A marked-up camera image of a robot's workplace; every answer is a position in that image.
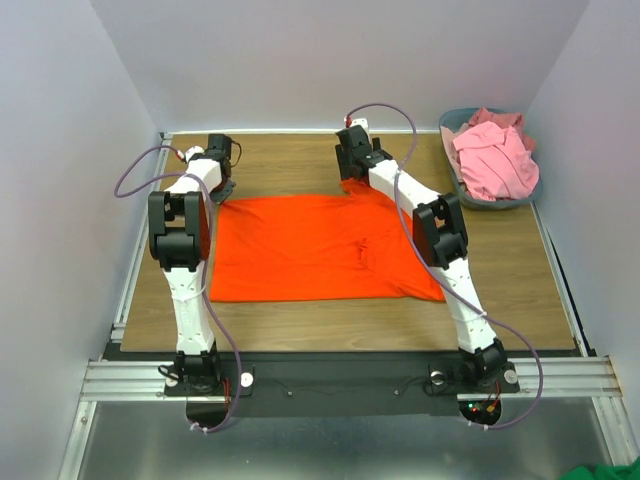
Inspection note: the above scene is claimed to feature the dusty pink t shirt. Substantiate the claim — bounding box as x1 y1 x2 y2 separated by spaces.
468 107 536 152

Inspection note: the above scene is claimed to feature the right aluminium side rail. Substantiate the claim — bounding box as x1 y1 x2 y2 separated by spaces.
531 203 596 357

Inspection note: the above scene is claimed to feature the green cloth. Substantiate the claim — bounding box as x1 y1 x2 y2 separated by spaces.
560 463 639 480

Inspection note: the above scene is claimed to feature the orange t shirt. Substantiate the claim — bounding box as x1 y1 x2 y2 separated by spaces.
209 180 444 303

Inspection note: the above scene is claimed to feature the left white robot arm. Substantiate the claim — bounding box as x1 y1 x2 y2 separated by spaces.
148 134 235 395

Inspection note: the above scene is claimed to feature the teal laundry basket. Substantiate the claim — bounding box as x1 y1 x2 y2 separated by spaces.
438 107 543 211

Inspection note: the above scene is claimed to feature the aluminium frame rail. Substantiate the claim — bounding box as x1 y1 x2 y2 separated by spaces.
81 357 622 402

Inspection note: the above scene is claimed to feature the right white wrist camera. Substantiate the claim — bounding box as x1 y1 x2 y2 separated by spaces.
344 115 369 133

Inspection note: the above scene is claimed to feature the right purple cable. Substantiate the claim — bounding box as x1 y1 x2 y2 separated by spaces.
344 102 544 432

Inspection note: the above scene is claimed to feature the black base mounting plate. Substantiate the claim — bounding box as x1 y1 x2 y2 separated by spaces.
165 351 520 424

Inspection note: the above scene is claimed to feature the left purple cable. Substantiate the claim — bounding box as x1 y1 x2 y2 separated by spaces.
113 146 244 435

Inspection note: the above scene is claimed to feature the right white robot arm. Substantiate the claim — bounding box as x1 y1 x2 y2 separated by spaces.
335 118 518 390

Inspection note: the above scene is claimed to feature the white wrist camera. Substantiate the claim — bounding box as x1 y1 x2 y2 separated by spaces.
344 115 369 133
176 146 204 164

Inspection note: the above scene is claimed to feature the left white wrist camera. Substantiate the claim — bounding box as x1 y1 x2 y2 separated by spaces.
176 146 204 164

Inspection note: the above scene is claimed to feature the purple cable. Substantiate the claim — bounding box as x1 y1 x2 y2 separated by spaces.
113 146 244 435
344 102 544 432

